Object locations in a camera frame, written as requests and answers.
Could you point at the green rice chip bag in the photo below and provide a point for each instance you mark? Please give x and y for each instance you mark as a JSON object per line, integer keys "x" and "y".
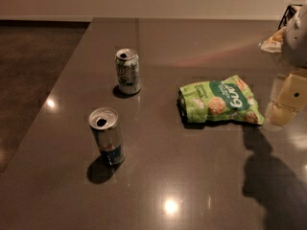
{"x": 219, "y": 100}

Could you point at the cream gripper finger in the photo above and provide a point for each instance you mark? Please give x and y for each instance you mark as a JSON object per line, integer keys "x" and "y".
{"x": 275, "y": 106}
{"x": 294, "y": 96}

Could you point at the green white soda can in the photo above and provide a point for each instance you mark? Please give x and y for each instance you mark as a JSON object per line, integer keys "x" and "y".
{"x": 127, "y": 68}

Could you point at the silver blue redbull can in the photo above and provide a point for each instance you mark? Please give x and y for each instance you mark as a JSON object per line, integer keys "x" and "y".
{"x": 104, "y": 123}

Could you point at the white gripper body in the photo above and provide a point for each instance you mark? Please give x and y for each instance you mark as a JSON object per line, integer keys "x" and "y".
{"x": 295, "y": 43}

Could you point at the white snack bag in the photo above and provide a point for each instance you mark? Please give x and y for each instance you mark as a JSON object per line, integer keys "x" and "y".
{"x": 274, "y": 43}

